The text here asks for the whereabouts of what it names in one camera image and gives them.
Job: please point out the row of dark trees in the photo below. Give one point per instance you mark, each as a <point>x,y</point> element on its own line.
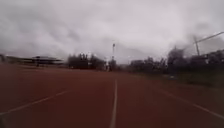
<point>86,62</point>

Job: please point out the grass strip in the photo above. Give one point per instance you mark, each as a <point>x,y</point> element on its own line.
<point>190,81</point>

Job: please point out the slanted pole frame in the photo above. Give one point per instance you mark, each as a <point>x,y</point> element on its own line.
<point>201,41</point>

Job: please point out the dark fence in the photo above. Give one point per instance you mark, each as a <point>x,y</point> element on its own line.
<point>200,71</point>

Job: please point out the low building with flat roof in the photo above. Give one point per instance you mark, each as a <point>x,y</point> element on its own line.
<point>41,60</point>

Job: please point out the tall floodlight pole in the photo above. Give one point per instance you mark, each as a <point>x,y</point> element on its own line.
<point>113,53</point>

